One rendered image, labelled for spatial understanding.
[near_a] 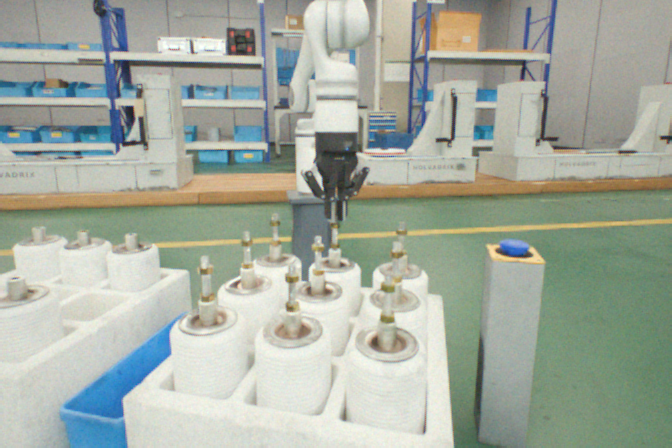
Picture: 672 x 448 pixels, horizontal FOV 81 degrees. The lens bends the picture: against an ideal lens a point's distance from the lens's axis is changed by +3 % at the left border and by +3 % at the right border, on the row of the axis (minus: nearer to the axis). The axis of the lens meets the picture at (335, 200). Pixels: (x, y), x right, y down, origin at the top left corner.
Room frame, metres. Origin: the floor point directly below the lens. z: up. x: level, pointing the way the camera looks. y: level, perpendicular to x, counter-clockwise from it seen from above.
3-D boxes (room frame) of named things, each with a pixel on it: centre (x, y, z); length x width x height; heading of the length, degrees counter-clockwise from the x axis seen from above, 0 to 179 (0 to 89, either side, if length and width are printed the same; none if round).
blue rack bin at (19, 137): (4.92, 3.83, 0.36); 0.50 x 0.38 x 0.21; 10
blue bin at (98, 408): (0.61, 0.30, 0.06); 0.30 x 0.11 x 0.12; 166
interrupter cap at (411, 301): (0.54, -0.09, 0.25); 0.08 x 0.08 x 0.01
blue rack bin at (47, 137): (5.01, 3.39, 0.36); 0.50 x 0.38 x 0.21; 10
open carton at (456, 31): (5.87, -1.60, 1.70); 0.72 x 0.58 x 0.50; 103
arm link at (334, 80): (0.68, 0.01, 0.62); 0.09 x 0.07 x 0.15; 86
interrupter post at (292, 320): (0.45, 0.05, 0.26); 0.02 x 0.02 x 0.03
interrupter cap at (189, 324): (0.48, 0.17, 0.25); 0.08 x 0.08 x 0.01
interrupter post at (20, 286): (0.55, 0.48, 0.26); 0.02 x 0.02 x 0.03
